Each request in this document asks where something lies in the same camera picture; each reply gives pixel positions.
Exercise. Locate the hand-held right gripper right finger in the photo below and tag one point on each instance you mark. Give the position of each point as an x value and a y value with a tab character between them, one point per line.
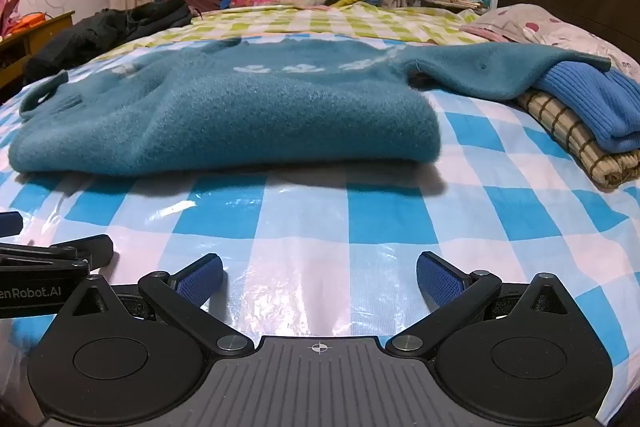
440	279

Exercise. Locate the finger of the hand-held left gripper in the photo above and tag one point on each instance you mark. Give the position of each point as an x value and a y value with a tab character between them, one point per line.
75	249
10	224

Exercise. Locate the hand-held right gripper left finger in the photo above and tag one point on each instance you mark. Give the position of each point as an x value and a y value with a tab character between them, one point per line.
200	279

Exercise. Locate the teal fuzzy sweater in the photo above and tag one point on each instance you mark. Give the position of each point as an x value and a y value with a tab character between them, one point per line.
250	117

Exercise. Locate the wooden cabinet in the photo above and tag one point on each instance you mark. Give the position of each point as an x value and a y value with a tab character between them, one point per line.
40	32

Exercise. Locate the beige checked folded cloth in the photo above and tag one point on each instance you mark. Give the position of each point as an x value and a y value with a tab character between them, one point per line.
565	127

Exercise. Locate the orange cloth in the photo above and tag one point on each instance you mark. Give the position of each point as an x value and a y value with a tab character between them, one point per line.
30	23

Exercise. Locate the black jacket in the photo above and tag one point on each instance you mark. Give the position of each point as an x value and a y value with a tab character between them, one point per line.
100	32

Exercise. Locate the pink floral cover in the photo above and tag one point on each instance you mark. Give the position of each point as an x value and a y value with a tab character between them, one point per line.
7	12

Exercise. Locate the blue ribbed sweater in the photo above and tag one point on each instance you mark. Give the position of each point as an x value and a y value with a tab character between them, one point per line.
590	97

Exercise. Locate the floral pillow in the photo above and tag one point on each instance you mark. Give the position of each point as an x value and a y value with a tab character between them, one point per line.
535	24

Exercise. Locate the green checked bed sheet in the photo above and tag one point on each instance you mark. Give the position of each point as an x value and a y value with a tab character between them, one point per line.
325	24

